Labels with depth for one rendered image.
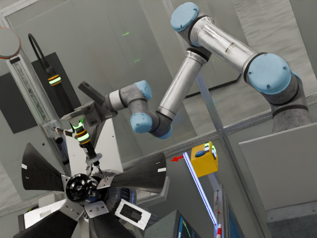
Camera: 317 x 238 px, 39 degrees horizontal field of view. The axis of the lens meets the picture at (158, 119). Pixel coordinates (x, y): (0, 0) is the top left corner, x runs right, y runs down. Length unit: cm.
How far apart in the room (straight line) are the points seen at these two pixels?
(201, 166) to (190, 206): 68
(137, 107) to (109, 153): 56
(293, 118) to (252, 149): 16
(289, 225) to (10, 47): 163
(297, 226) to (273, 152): 24
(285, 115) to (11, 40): 150
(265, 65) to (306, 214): 47
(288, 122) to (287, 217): 30
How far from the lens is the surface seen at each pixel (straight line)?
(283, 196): 150
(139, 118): 158
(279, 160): 144
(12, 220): 297
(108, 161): 211
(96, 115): 170
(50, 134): 234
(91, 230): 178
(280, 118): 147
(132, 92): 164
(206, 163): 198
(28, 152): 202
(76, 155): 221
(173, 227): 111
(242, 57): 146
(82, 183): 182
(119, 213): 188
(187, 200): 262
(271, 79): 137
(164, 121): 169
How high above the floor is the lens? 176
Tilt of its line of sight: 14 degrees down
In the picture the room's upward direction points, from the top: 24 degrees counter-clockwise
